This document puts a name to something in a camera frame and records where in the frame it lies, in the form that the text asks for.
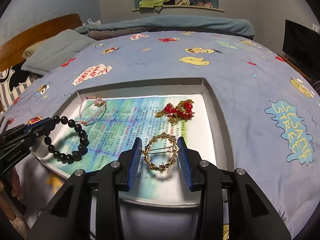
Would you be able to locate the window sill shelf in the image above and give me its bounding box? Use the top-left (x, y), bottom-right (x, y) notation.
top-left (132, 5), bottom-right (225, 12)

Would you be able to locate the wooden headboard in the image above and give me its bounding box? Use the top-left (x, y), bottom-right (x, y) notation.
top-left (0, 14), bottom-right (83, 72)

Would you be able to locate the grey cardboard box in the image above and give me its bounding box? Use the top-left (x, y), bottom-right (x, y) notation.
top-left (30, 77), bottom-right (235, 208)

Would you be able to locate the black white striped pillow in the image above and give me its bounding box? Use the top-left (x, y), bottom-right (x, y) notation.
top-left (0, 64), bottom-right (34, 113)

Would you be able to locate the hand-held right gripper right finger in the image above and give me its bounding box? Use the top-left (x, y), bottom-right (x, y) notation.
top-left (176, 136), bottom-right (292, 240)

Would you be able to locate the printed paper sheet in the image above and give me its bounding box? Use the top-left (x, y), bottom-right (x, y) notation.
top-left (44, 94), bottom-right (217, 202)

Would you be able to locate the black bead bracelet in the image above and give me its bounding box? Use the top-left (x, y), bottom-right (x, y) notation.
top-left (45, 115), bottom-right (90, 164)

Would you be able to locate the pale yellow pillow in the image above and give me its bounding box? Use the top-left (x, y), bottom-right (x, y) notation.
top-left (22, 40), bottom-right (50, 60)

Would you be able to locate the gold ring hair clip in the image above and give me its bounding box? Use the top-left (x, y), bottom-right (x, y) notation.
top-left (141, 132), bottom-right (179, 172)

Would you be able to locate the red bead gold jewelry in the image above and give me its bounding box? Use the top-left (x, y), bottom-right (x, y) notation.
top-left (154, 99), bottom-right (196, 125)

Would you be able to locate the grey-blue pillow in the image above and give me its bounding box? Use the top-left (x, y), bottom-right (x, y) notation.
top-left (21, 29), bottom-right (97, 75)

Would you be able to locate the pink string bracelet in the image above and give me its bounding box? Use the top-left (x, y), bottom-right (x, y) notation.
top-left (79, 96), bottom-right (107, 126)

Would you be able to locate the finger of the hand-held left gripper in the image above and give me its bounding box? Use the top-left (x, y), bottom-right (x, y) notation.
top-left (0, 121), bottom-right (57, 155)
top-left (0, 117), bottom-right (54, 141)

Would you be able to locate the wooden television stand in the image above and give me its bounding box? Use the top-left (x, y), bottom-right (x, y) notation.
top-left (276, 54), bottom-right (320, 85)

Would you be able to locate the grey blanket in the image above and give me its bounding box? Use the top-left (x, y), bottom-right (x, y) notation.
top-left (90, 29), bottom-right (150, 40)

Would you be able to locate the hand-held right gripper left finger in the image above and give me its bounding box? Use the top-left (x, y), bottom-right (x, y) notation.
top-left (26, 137), bottom-right (143, 240)

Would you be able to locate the green cloth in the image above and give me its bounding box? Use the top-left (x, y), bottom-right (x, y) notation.
top-left (139, 0), bottom-right (173, 12)

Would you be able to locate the black television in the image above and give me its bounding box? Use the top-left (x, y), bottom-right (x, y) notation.
top-left (282, 19), bottom-right (320, 80)

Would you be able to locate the blue duvet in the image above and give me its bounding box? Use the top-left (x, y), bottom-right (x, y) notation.
top-left (75, 15), bottom-right (255, 40)

